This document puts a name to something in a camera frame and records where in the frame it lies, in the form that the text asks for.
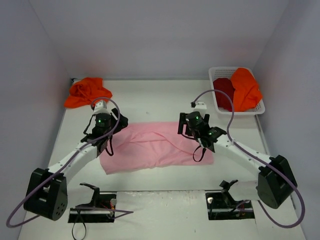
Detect pink t shirt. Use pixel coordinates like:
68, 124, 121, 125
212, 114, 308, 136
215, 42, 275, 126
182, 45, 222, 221
99, 122, 214, 175

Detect orange t shirt in basket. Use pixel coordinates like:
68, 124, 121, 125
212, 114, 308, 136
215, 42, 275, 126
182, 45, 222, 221
230, 67, 263, 112

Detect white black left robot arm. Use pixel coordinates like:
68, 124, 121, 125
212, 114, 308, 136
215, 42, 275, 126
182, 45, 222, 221
23, 108, 129, 221

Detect orange t shirt on table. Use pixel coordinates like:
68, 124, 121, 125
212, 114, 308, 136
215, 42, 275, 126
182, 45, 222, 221
64, 77, 113, 109

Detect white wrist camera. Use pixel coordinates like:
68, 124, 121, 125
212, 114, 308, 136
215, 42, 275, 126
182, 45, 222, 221
190, 101, 207, 112
93, 100, 109, 115

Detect dark red t shirt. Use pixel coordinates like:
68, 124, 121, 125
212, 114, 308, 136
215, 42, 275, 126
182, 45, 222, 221
213, 78, 235, 112

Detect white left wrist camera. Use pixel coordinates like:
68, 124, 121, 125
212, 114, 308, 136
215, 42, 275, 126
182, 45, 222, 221
93, 100, 109, 115

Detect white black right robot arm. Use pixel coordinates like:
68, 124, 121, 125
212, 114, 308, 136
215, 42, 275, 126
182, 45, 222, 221
177, 111, 297, 209

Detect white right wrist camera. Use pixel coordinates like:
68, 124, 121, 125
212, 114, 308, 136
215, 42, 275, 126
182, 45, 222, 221
190, 101, 207, 112

